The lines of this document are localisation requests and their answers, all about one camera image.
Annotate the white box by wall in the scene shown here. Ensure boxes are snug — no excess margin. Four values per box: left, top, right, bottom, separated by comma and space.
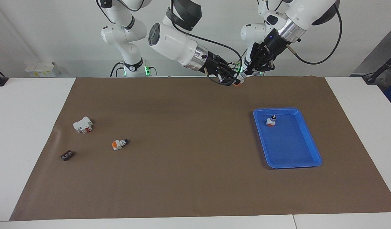
25, 61, 60, 77

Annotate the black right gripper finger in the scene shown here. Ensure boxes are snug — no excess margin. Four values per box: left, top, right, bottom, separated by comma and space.
216, 56, 239, 77
211, 71, 236, 87

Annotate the black base cable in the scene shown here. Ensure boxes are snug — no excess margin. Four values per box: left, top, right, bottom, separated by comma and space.
110, 62, 124, 77

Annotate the white orange switch black knob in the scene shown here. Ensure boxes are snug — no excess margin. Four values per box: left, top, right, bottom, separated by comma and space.
112, 138, 129, 151
234, 72, 247, 87

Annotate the black stand with pole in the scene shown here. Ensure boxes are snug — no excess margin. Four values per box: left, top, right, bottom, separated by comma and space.
362, 51, 391, 85

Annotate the white circuit breaker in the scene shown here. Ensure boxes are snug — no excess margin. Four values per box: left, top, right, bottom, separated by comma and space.
73, 116, 93, 134

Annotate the brown table mat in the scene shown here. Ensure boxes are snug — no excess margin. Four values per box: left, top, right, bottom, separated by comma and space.
9, 76, 391, 221

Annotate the blue plastic tray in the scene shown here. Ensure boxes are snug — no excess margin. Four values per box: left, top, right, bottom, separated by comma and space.
253, 108, 322, 169

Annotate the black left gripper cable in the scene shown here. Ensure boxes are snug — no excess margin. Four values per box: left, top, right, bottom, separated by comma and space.
259, 0, 343, 65

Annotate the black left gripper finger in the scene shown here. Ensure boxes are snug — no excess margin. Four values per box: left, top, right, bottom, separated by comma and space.
252, 60, 276, 72
244, 43, 260, 72

